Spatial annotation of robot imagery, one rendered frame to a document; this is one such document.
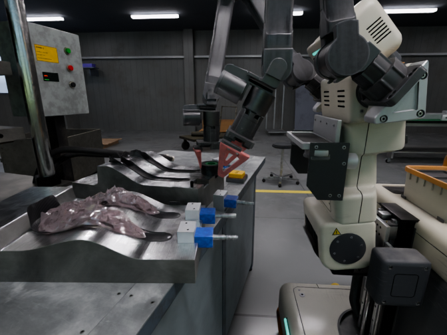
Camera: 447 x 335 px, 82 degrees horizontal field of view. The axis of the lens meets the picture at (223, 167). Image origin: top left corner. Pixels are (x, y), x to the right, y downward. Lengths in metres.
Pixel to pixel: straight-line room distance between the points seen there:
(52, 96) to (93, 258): 1.05
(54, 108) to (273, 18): 1.18
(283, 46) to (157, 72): 8.94
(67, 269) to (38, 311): 0.08
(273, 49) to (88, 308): 0.59
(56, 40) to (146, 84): 8.06
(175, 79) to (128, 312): 8.91
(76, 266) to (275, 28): 0.61
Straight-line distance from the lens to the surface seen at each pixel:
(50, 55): 1.54
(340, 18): 0.60
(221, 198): 0.83
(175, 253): 0.55
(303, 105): 8.69
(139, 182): 0.89
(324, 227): 0.82
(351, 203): 0.81
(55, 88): 1.52
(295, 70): 0.97
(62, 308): 0.59
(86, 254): 0.59
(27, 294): 0.65
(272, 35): 0.57
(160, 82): 9.40
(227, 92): 0.56
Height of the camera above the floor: 1.16
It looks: 15 degrees down
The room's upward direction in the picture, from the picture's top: straight up
